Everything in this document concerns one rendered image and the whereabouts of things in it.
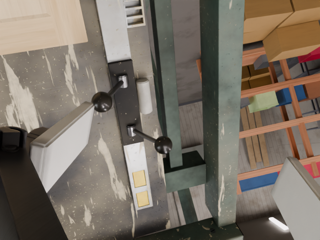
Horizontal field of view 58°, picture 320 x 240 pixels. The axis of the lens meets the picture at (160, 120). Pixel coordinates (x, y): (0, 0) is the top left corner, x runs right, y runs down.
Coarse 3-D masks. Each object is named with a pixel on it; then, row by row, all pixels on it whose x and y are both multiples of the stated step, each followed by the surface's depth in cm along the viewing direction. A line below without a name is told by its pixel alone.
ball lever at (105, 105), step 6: (120, 78) 59; (126, 78) 60; (120, 84) 58; (126, 84) 60; (114, 90) 56; (96, 96) 50; (102, 96) 50; (108, 96) 51; (96, 102) 50; (102, 102) 50; (108, 102) 51; (96, 108) 51; (102, 108) 50; (108, 108) 51
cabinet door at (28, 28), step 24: (0, 0) 52; (24, 0) 53; (48, 0) 53; (72, 0) 54; (0, 24) 53; (24, 24) 54; (48, 24) 55; (72, 24) 56; (0, 48) 55; (24, 48) 56
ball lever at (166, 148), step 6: (126, 126) 66; (132, 126) 65; (132, 132) 66; (138, 132) 64; (144, 138) 63; (150, 138) 61; (162, 138) 58; (168, 138) 59; (156, 144) 58; (162, 144) 58; (168, 144) 58; (156, 150) 59; (162, 150) 58; (168, 150) 58
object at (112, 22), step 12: (96, 0) 53; (108, 0) 54; (120, 0) 54; (108, 12) 55; (120, 12) 55; (108, 24) 56; (120, 24) 56; (108, 36) 57; (120, 36) 57; (108, 48) 58; (120, 48) 58; (108, 60) 59; (120, 60) 60; (120, 132) 67; (132, 144) 69; (132, 156) 71; (144, 156) 72; (132, 168) 73; (144, 168) 73; (132, 180) 74; (132, 192) 76
